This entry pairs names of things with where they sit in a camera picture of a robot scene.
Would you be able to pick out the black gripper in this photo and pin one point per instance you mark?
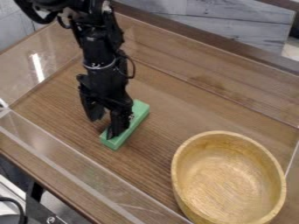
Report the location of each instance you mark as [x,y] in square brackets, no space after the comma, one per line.
[103,91]

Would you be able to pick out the green rectangular block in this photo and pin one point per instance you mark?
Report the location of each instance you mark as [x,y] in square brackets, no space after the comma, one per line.
[115,142]

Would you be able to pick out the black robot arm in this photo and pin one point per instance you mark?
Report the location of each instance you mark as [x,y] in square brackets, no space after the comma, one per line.
[92,21]

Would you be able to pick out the brown wooden bowl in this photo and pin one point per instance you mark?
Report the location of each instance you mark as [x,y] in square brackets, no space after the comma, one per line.
[227,179]

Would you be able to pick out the clear acrylic front barrier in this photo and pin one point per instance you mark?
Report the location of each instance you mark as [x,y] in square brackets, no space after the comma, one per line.
[79,181]

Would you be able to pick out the black table leg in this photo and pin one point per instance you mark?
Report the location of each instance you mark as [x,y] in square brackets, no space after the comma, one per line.
[35,191]

